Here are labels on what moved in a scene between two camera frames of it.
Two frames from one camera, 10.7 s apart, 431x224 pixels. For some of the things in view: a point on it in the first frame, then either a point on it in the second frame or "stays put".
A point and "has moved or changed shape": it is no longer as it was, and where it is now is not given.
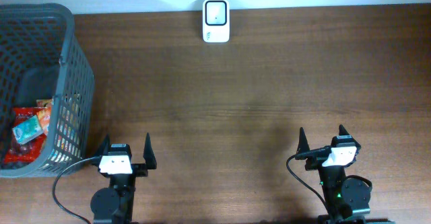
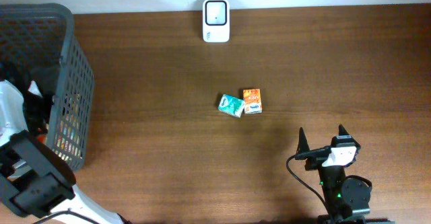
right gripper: (312, 162) stays put
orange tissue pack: (44, 108) has moved or changed shape
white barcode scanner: (216, 20) stays put
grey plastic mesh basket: (42, 57) stays put
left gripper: (141, 168) -> (42, 80)
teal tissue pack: (27, 130) has moved or changed shape
